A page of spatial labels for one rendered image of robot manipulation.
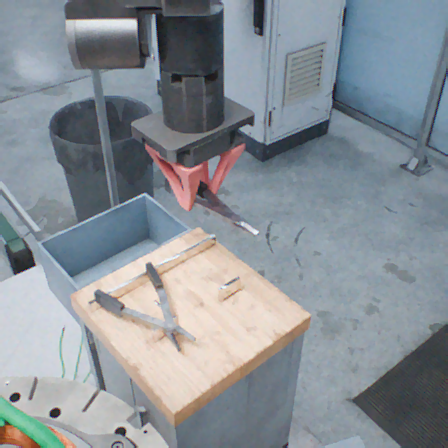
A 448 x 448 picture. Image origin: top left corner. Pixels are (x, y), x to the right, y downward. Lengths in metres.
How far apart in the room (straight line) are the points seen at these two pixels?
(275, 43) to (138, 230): 1.83
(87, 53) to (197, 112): 0.10
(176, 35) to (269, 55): 2.12
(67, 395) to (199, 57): 0.32
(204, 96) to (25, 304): 0.68
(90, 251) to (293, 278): 1.47
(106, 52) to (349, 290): 1.80
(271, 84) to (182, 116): 2.13
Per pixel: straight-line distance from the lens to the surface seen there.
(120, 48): 0.47
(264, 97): 2.64
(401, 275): 2.28
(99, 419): 0.51
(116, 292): 0.63
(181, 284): 0.64
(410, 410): 1.87
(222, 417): 0.63
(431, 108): 2.76
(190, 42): 0.46
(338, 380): 1.89
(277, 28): 2.53
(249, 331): 0.60
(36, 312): 1.05
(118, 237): 0.80
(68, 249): 0.76
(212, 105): 0.49
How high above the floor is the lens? 1.52
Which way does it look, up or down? 39 degrees down
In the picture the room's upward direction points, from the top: straight up
